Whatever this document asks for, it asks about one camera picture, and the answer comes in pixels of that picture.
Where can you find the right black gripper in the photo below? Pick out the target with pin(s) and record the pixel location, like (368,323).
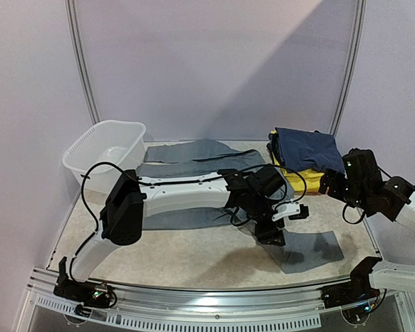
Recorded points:
(330,182)

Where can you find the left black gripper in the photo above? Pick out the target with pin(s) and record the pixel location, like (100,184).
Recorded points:
(267,235)

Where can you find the navy blue tank top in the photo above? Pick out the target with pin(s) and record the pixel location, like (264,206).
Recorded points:
(303,150)

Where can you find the grey denim cloth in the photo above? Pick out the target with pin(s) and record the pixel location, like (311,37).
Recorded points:
(302,252)

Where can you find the white plastic wash basin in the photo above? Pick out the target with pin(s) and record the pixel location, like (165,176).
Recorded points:
(118,142)

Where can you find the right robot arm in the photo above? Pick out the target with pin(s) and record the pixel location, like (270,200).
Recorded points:
(393,200)

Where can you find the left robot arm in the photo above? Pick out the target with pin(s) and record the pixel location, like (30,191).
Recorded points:
(134,198)

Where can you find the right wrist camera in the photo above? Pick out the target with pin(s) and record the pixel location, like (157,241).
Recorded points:
(361,168)

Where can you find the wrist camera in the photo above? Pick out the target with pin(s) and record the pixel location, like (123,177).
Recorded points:
(268,181)
(361,168)

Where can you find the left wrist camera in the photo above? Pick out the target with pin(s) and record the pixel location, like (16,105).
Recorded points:
(268,181)

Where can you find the front aluminium rail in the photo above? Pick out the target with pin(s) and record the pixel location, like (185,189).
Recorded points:
(145,308)

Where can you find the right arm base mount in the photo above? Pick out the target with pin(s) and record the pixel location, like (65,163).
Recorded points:
(357,298)

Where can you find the right aluminium corner post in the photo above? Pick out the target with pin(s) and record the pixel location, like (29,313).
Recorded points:
(354,46)

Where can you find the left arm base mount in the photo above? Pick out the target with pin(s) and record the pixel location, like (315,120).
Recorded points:
(88,295)

